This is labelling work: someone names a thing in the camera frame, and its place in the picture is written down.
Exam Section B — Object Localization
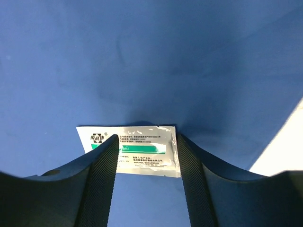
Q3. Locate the small white green sachet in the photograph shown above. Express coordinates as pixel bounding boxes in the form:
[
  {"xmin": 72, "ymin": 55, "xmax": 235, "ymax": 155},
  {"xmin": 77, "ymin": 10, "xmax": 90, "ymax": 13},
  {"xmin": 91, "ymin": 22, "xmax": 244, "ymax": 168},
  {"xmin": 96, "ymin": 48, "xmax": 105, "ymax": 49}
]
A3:
[{"xmin": 76, "ymin": 126, "xmax": 181, "ymax": 178}]

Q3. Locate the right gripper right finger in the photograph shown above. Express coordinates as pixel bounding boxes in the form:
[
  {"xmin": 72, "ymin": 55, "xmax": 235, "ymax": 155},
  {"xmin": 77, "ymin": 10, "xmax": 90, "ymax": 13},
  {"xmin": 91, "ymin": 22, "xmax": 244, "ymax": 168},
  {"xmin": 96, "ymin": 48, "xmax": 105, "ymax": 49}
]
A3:
[{"xmin": 177, "ymin": 134, "xmax": 303, "ymax": 227}]

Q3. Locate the blue surgical drape cloth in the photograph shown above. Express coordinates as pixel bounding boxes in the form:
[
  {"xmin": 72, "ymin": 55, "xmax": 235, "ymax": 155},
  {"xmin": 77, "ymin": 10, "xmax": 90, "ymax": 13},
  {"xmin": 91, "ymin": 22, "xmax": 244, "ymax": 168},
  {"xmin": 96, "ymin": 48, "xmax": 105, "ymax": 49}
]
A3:
[{"xmin": 0, "ymin": 0, "xmax": 303, "ymax": 227}]

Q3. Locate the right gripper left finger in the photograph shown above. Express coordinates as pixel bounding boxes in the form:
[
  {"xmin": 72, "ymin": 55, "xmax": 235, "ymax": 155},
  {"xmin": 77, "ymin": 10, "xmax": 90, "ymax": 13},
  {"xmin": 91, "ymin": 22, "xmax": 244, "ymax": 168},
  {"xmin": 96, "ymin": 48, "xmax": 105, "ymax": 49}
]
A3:
[{"xmin": 0, "ymin": 135, "xmax": 118, "ymax": 227}]

